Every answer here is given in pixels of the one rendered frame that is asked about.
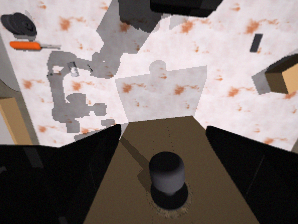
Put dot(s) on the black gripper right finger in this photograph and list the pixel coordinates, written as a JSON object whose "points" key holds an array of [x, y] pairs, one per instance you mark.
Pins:
{"points": [[266, 176]]}

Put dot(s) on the orange-handled screwdriver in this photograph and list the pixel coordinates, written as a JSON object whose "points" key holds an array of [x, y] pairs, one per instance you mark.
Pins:
{"points": [[28, 45]]}

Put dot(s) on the tan cardboard box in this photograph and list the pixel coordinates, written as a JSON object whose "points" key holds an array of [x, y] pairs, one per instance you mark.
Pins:
{"points": [[284, 77]]}

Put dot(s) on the brown wooden door panel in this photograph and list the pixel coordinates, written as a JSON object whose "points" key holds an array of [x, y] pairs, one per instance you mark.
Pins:
{"points": [[124, 195]]}

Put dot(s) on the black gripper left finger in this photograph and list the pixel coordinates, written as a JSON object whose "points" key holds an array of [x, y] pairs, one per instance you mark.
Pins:
{"points": [[70, 175]]}

